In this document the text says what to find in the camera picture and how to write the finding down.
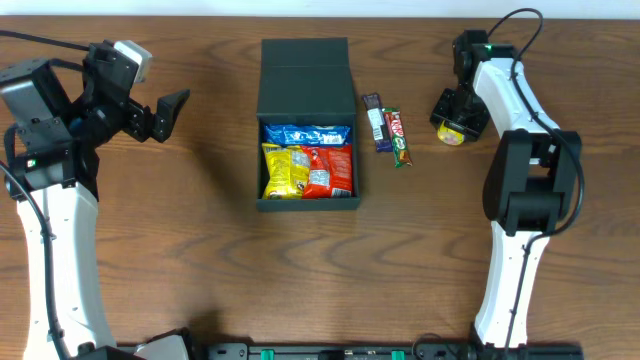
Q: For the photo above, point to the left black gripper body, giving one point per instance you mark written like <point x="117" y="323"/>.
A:
<point x="138" y="116"/>

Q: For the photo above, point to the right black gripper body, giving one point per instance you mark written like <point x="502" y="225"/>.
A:
<point x="459" y="118"/>

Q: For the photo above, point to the yellow plastic jar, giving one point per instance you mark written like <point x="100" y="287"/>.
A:
<point x="449" y="136"/>

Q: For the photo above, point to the red KitKat bar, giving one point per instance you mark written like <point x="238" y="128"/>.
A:
<point x="394" y="123"/>

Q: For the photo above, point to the dark purple chocolate bar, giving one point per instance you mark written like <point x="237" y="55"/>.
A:
<point x="377" y="122"/>

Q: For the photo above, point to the blue Oreo cookie pack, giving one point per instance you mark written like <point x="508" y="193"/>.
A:
<point x="308" y="135"/>

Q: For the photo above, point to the yellow snack bag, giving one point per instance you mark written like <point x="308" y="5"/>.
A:
<point x="289" y="171"/>

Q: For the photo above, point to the black box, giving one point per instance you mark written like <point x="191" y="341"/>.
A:
<point x="306" y="81"/>

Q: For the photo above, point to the red snack bag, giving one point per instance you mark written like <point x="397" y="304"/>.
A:
<point x="330" y="173"/>

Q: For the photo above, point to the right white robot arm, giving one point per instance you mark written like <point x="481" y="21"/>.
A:
<point x="530" y="183"/>

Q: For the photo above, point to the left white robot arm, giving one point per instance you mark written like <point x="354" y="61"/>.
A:
<point x="51" y="173"/>

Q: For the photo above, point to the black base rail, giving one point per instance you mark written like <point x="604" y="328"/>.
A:
<point x="390" y="352"/>

